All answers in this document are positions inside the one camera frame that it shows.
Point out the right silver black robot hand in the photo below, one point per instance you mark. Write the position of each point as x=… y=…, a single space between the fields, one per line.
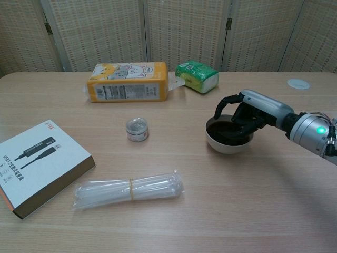
x=266 y=105

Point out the white bowl of dark liquid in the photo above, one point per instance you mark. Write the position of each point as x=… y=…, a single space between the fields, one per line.
x=227 y=149

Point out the white round table grommet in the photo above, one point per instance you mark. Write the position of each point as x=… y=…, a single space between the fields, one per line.
x=298 y=83

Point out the green tissue pack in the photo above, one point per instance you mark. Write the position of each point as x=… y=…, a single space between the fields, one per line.
x=197 y=76

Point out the woven folding screen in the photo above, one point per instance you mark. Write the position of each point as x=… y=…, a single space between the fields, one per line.
x=184 y=31

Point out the small round clear tin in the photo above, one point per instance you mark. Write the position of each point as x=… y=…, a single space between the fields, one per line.
x=137 y=131

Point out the yellow cat print tissue pack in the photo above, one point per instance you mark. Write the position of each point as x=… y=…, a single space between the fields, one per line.
x=126 y=92

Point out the yellow rubber band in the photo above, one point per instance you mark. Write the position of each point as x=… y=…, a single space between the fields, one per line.
x=132 y=189

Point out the clear wrapped straw bundle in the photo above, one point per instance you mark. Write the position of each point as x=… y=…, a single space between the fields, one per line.
x=110 y=191

